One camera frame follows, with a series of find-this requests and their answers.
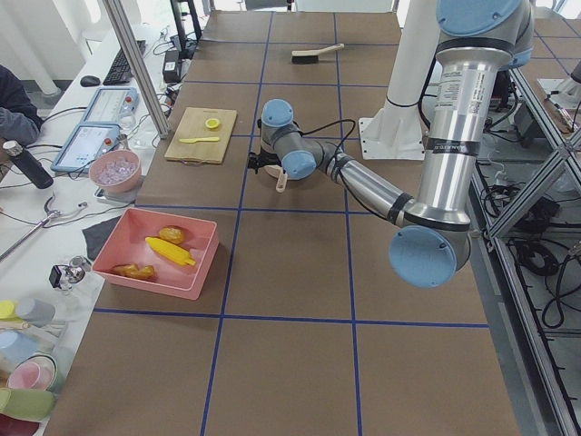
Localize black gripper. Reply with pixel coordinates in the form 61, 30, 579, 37
247, 145, 281, 173

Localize beige plastic dustpan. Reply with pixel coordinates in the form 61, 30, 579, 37
264, 165, 288, 193

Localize brown toy potato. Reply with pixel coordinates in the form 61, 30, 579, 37
158, 226, 185, 244

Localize beige hand brush black bristles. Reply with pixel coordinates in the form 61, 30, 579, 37
291, 44, 345, 64

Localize yellow toy corn cob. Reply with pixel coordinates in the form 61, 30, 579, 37
144, 236, 196, 266

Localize tan toy ginger root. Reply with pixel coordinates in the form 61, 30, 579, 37
112, 263, 156, 281

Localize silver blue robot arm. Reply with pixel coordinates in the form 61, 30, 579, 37
248, 1, 534, 288

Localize pink plastic bin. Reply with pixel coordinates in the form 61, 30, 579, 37
93, 208, 219, 300

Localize yellow plastic toy knife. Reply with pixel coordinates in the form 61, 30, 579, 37
178, 136, 221, 144

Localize yellow toy lemon slice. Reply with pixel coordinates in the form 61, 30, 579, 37
204, 118, 222, 130

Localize bamboo cutting board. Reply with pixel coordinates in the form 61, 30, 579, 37
164, 107, 237, 164

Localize black power adapter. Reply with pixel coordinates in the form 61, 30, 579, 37
162, 50, 182, 84

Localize pink bowl with clear pieces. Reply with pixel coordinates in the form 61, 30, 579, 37
89, 150, 142, 193

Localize upper teach pendant tablet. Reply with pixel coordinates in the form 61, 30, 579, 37
82, 86, 139, 124

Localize teach pendant tablet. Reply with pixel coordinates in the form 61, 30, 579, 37
51, 123, 120, 173
82, 86, 139, 124

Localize black keyboard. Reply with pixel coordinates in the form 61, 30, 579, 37
102, 49, 133, 85

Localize lower teach pendant tablet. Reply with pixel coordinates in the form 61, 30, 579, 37
51, 123, 120, 173

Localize dark grey cloth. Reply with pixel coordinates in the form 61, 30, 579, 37
82, 216, 120, 261

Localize black computer mouse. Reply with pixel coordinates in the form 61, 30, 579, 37
79, 75, 101, 87

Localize black water bottle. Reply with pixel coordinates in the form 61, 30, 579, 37
2, 140, 54, 189

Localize seated person dark jacket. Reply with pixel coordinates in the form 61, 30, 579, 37
1, 65, 44, 145

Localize stacked coloured cups and bowls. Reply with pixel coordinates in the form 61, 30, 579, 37
1, 298, 67, 435

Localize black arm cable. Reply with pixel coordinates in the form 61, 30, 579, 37
299, 118, 358, 160

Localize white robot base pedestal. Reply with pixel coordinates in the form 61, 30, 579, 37
359, 0, 439, 160

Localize aluminium frame post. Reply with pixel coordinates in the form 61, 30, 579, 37
103, 0, 170, 139

